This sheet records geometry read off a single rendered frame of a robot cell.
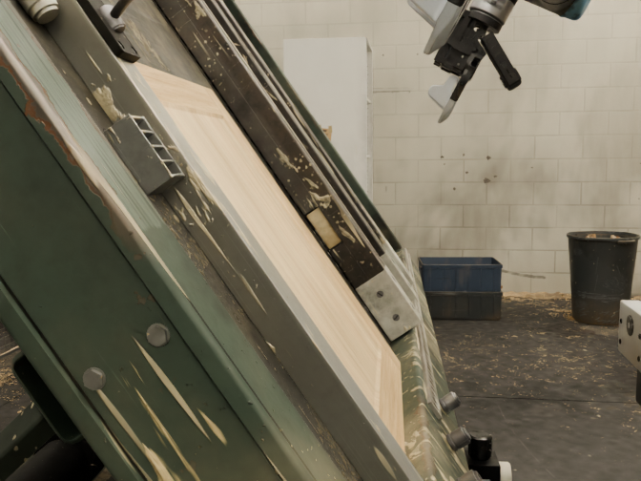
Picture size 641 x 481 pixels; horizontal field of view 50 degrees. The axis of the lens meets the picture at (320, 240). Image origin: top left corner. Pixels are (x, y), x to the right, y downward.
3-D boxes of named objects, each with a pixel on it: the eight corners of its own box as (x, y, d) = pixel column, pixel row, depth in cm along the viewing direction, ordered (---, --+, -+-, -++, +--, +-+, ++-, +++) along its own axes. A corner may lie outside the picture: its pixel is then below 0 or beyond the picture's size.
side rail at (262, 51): (377, 264, 255) (402, 248, 253) (204, 13, 250) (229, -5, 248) (377, 261, 263) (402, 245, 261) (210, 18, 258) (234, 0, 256)
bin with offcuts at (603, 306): (646, 328, 494) (651, 238, 487) (570, 326, 502) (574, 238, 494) (625, 312, 545) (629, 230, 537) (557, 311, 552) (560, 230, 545)
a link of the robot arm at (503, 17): (511, 10, 136) (517, 1, 128) (500, 32, 136) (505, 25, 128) (477, -7, 136) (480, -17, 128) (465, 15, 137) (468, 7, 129)
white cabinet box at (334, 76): (366, 329, 499) (366, 36, 474) (287, 327, 507) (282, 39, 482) (372, 311, 559) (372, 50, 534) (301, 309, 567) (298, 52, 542)
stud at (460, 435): (454, 455, 93) (473, 444, 92) (444, 440, 93) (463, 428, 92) (453, 448, 95) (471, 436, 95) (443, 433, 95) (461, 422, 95)
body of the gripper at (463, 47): (431, 67, 139) (460, 11, 137) (469, 87, 139) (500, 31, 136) (431, 62, 132) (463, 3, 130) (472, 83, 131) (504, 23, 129)
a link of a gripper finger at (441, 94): (417, 112, 137) (439, 69, 135) (444, 125, 136) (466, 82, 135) (417, 111, 134) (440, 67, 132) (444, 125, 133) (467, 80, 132)
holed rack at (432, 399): (439, 420, 98) (443, 418, 98) (427, 403, 98) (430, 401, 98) (408, 255, 261) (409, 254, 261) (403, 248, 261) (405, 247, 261)
